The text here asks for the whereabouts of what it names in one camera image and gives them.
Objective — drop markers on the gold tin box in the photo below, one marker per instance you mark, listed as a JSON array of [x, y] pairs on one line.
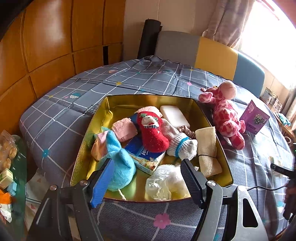
[[120, 103]]

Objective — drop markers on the orange packet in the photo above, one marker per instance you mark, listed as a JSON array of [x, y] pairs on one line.
[[5, 197]]

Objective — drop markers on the beige towel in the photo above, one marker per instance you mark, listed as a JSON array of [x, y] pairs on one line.
[[205, 143]]

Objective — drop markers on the black rolled mat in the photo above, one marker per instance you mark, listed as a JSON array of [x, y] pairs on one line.
[[149, 39]]

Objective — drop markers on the clear plastic bag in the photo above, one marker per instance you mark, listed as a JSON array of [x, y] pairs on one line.
[[161, 180]]

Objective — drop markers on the white tissue paper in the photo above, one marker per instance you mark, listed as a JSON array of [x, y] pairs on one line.
[[275, 168]]

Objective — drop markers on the pink cloth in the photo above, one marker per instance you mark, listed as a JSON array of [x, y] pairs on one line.
[[99, 148]]

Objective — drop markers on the grey yellow blue headboard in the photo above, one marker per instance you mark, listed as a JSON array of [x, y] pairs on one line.
[[215, 53]]

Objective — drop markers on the wooden wardrobe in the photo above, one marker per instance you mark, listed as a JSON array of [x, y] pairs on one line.
[[46, 46]]

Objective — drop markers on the teal plush toy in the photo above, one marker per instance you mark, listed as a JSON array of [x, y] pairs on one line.
[[284, 119]]

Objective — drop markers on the brown scrunchie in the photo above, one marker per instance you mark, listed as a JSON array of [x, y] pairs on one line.
[[185, 128]]

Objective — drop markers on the blue plush toy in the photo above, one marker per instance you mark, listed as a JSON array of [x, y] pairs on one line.
[[120, 166]]

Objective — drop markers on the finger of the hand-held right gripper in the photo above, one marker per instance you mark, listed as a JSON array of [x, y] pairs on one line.
[[283, 171]]

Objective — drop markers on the wooden desk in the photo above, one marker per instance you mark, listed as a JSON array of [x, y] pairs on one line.
[[285, 131]]

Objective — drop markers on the clear plastic container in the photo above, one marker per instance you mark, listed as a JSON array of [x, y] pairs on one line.
[[276, 103]]

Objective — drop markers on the grey white sock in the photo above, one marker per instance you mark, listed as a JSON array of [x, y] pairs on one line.
[[182, 143]]

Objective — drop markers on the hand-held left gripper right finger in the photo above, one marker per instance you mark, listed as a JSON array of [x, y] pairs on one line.
[[192, 183]]

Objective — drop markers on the white soap bar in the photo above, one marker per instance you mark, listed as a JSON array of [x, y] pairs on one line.
[[173, 113]]

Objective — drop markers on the clear pastry box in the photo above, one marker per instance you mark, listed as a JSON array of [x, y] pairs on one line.
[[8, 150]]

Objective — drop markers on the small green white box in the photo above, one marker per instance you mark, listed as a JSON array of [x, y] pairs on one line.
[[6, 178]]

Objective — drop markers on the small blue packet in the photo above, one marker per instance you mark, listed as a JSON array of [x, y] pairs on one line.
[[12, 189]]

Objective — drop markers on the pink curtain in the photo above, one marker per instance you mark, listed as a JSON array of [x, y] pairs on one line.
[[227, 23]]

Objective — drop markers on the purple carton box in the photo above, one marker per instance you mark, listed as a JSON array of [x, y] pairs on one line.
[[254, 118]]

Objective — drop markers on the window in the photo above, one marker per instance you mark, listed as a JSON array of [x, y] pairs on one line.
[[268, 34]]

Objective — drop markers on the red christmas sock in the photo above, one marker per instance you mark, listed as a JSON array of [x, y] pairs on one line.
[[152, 139]]

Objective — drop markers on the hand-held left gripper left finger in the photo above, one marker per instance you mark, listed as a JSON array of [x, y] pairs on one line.
[[101, 183]]

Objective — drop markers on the grey checked bedsheet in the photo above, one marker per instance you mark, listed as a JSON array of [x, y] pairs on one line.
[[138, 78]]

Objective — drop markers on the blue tissue packet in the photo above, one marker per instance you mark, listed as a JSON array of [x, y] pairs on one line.
[[141, 157]]

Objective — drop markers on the pink towel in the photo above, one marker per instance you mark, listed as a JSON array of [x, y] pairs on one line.
[[123, 128]]

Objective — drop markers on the pink giraffe plush toy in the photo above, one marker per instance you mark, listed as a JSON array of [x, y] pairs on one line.
[[225, 115]]

